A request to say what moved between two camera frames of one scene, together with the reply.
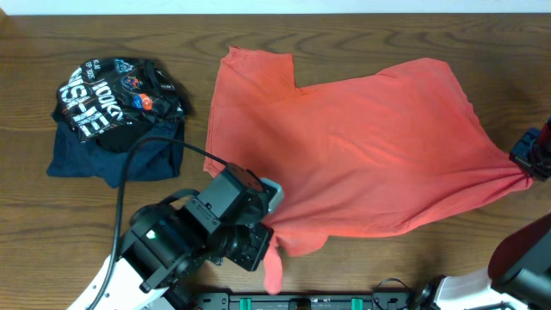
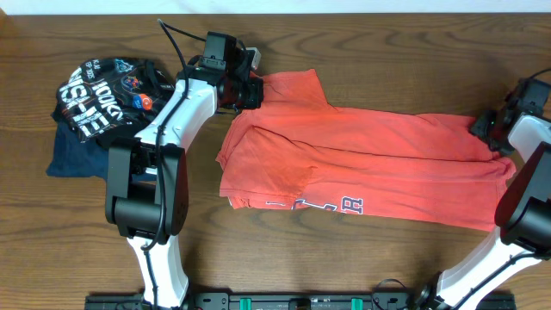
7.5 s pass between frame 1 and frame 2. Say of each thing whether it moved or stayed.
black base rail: stayed
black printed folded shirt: stayed
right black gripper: moved
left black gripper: moved
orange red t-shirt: moved
